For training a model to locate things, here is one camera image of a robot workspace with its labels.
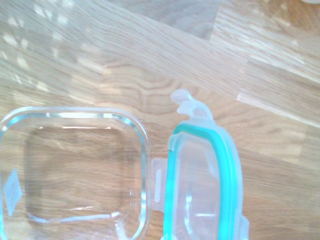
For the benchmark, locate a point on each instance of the clear lid with teal seal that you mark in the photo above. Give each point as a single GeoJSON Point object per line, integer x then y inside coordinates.
{"type": "Point", "coordinates": [200, 187]}

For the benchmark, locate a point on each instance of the clear glass food container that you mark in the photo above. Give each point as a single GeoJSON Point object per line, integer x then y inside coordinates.
{"type": "Point", "coordinates": [75, 175]}

